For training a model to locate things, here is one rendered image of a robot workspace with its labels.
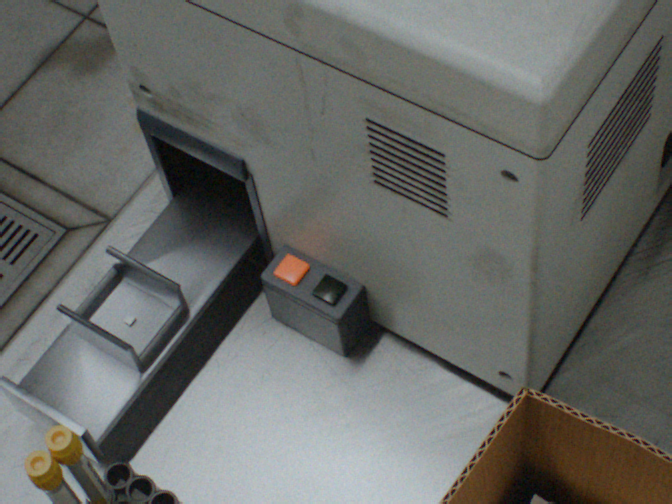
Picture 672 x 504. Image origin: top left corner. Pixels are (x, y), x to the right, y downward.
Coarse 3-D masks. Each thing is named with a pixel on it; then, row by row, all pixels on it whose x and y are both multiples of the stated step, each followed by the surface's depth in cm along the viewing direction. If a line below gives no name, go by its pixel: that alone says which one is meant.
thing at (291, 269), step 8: (288, 256) 80; (280, 264) 79; (288, 264) 79; (296, 264) 79; (304, 264) 79; (280, 272) 79; (288, 272) 79; (296, 272) 79; (304, 272) 79; (288, 280) 79; (296, 280) 79
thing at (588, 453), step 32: (512, 416) 63; (544, 416) 64; (576, 416) 62; (480, 448) 62; (512, 448) 66; (544, 448) 67; (576, 448) 65; (608, 448) 63; (640, 448) 61; (480, 480) 63; (512, 480) 70; (544, 480) 70; (576, 480) 68; (608, 480) 66; (640, 480) 64
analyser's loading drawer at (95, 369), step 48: (192, 192) 85; (240, 192) 84; (144, 240) 83; (192, 240) 83; (240, 240) 82; (96, 288) 80; (144, 288) 80; (192, 288) 81; (96, 336) 77; (144, 336) 79; (0, 384) 76; (48, 384) 78; (96, 384) 78; (144, 384) 78; (96, 432) 76
